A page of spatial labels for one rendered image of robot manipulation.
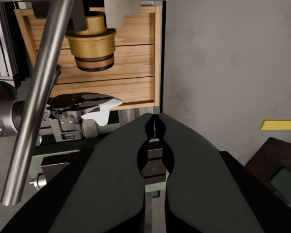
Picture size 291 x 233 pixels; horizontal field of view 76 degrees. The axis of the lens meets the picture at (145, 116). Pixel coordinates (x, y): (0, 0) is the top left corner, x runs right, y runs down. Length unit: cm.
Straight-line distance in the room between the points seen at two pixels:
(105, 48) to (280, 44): 187
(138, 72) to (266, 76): 168
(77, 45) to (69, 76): 27
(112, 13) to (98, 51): 7
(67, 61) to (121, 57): 16
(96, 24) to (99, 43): 3
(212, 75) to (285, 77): 79
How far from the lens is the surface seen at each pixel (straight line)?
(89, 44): 35
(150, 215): 118
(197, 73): 172
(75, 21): 33
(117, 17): 36
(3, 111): 46
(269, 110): 241
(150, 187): 89
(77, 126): 42
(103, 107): 40
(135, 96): 64
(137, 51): 60
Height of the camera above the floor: 146
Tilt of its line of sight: 58 degrees down
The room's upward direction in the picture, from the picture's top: 159 degrees clockwise
